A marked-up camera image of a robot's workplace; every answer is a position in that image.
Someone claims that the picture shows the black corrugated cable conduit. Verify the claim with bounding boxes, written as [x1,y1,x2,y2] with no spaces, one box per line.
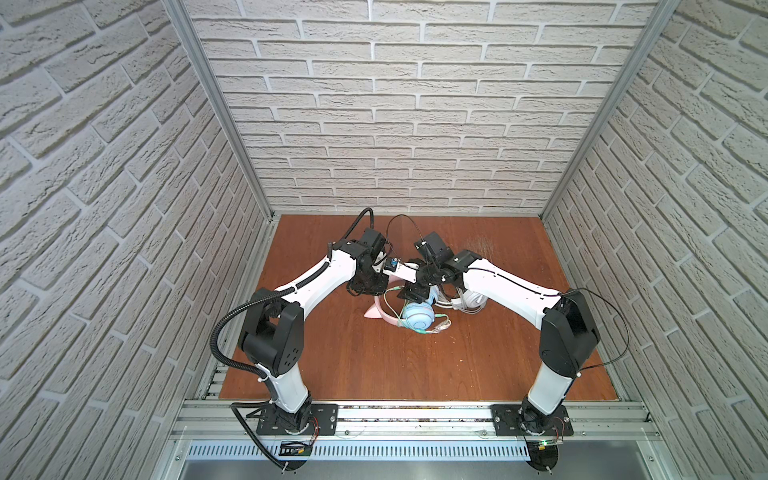
[209,206,376,472]

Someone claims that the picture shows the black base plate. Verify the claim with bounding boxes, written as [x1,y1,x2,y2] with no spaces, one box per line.
[256,402,339,436]
[490,404,574,437]

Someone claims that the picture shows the green headphone cable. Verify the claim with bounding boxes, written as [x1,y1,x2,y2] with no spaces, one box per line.
[377,286,452,336]

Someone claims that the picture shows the white over-ear headphones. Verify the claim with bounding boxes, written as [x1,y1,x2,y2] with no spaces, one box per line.
[449,288,488,315]

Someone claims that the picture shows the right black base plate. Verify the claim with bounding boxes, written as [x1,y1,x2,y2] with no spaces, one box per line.
[490,404,574,437]

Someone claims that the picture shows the pink blue cat-ear headphones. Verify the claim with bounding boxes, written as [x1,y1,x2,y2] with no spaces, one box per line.
[364,277,452,335]

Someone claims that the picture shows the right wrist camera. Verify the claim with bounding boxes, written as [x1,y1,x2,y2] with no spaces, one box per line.
[383,258,419,283]

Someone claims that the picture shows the aluminium mounting rail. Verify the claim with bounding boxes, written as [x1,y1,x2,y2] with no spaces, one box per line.
[170,400,661,442]

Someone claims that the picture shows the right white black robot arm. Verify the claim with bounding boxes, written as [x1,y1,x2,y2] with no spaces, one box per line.
[383,232,600,435]

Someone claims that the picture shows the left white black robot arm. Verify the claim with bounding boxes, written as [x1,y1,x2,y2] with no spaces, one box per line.
[238,228,388,430]

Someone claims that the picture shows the white perforated vent strip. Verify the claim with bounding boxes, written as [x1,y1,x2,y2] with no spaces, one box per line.
[187,440,530,461]

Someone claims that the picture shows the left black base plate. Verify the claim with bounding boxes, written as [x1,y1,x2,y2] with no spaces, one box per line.
[256,402,339,436]

